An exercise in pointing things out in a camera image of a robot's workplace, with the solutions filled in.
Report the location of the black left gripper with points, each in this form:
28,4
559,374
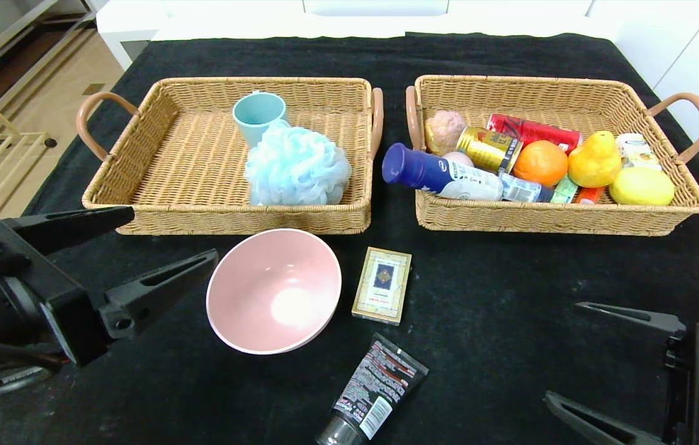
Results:
71,321

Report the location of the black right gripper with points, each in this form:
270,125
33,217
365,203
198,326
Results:
691,377

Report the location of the yellow toy pear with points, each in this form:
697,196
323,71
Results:
595,164

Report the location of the orange fruit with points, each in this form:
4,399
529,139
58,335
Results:
541,164

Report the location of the playing card box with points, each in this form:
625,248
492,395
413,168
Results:
382,285

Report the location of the white yogurt bottle blue cap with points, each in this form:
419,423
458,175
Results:
442,176

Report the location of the wooden slatted rack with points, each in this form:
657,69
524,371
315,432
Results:
21,138

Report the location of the pink plastic bowl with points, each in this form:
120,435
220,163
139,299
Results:
272,290

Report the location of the small floor outlet cover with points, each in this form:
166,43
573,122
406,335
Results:
93,89

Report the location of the orange red sausage packet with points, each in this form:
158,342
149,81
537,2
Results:
589,195

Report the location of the yellow lemon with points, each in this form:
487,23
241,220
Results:
641,186

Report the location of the green wrapped candy bar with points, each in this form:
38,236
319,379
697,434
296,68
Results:
564,190

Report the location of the teal plastic cup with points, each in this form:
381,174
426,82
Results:
258,119

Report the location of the light blue bath loofah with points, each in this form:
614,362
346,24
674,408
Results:
296,165

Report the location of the small blue packet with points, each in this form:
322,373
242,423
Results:
525,188

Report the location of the white snack packet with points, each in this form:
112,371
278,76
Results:
636,148

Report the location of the black cosmetic tube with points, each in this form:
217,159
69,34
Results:
374,386

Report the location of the red cola can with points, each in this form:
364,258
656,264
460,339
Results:
531,130

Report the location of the gold drink can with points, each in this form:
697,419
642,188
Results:
488,149

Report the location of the pale pink toy peach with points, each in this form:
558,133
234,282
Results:
459,159

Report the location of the pink fluffy pastry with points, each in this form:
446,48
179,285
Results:
445,130

